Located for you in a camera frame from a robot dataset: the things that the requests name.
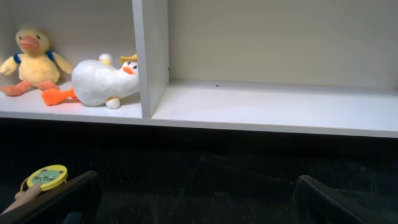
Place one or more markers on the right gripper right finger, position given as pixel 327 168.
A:
pixel 323 205

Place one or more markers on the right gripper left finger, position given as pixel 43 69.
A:
pixel 62 202

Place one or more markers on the yellow rattle drum toy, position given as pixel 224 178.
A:
pixel 46 178

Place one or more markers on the white shelf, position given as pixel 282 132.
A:
pixel 248 105

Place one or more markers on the white plush duck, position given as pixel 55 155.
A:
pixel 99 81

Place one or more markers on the yellow plush duck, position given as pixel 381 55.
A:
pixel 37 68

